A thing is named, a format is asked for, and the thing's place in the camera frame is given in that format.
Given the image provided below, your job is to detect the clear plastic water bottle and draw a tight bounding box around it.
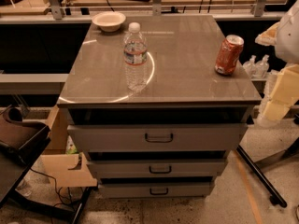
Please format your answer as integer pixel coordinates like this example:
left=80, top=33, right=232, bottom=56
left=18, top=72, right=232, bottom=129
left=123, top=22, right=148, bottom=92

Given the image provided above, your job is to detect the clear spray bottle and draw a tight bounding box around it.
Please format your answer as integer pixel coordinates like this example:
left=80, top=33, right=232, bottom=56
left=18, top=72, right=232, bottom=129
left=253, top=54, right=269, bottom=78
left=243, top=55, right=256, bottom=77

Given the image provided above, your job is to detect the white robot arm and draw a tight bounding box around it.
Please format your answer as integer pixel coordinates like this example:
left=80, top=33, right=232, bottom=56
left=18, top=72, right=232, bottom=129
left=263, top=0, right=299, bottom=121

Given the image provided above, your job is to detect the grey drawer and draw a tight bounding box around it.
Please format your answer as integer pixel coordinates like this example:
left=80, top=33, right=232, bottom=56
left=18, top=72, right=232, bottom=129
left=98, top=182, right=214, bottom=199
left=67, top=123, right=247, bottom=152
left=87, top=159, right=227, bottom=179

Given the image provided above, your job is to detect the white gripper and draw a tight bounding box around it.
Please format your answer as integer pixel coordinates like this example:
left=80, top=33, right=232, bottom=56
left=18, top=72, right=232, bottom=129
left=263, top=63, right=299, bottom=121

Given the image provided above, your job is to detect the black floor cable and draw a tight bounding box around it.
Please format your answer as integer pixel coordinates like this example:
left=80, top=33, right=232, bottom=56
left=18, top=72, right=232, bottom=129
left=29, top=167, right=82, bottom=207

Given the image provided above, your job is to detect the middle grey drawer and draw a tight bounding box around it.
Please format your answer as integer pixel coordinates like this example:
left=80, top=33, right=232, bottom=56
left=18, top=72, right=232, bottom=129
left=87, top=159, right=227, bottom=179

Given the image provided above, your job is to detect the white paper bowl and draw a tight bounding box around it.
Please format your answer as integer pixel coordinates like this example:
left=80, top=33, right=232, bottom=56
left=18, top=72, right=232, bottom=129
left=92, top=11, right=126, bottom=33

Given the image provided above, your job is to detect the cardboard piece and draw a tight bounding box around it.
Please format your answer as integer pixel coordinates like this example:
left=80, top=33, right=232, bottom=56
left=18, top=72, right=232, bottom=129
left=41, top=154, right=97, bottom=188

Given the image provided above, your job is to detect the orange soda can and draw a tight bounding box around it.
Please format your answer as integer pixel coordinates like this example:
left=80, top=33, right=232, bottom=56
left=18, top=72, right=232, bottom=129
left=215, top=35, right=244, bottom=76

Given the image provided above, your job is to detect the grey drawer cabinet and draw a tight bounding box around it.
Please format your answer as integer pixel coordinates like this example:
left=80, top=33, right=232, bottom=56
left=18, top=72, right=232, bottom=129
left=57, top=15, right=261, bottom=188

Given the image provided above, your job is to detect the dark brown chair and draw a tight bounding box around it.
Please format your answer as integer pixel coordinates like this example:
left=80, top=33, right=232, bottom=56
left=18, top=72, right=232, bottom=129
left=0, top=106, right=50, bottom=205

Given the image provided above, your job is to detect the bottom grey drawer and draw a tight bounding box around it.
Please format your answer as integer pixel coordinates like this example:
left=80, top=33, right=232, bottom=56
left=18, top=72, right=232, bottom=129
left=98, top=182, right=214, bottom=199

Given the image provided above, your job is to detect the top grey drawer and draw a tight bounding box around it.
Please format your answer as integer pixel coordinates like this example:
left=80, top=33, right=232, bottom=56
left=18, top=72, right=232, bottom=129
left=67, top=123, right=247, bottom=152

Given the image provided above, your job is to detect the black stand leg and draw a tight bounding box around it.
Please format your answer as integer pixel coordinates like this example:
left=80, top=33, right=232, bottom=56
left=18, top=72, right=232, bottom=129
left=236, top=146, right=288, bottom=208

